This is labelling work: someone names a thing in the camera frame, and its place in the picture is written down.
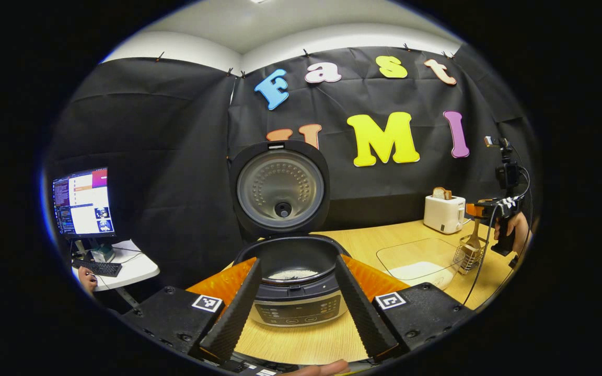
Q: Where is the metal wire chopstick holder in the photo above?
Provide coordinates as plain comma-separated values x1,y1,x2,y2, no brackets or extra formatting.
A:
453,234,487,276

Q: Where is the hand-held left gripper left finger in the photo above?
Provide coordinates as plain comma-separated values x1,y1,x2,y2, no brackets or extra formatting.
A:
121,257,262,365

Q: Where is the dark grey rice cooker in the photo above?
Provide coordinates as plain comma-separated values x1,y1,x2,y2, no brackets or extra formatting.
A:
229,139,351,328

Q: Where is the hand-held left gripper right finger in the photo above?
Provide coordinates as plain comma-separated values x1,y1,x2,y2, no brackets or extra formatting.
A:
335,254,474,361

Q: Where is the small teal box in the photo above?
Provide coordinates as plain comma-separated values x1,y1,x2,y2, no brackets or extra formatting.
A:
90,244,115,263

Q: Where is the white side table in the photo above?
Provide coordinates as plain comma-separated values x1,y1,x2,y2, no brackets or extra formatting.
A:
71,239,160,309

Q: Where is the black backdrop cloth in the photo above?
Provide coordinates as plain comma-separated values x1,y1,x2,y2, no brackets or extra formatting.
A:
45,44,539,290

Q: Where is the wooden spoon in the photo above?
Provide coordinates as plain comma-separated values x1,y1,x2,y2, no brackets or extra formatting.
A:
460,218,483,262

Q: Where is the computer monitor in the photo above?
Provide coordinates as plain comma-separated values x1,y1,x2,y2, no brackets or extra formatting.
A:
52,167,116,239

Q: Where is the white toaster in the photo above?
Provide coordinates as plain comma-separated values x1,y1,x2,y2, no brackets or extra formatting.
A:
424,194,466,234

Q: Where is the black keyboard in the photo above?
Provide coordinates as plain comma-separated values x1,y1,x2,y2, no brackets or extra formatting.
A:
73,258,123,278

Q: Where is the white rice heap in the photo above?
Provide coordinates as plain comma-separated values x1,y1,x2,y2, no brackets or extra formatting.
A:
269,267,318,280

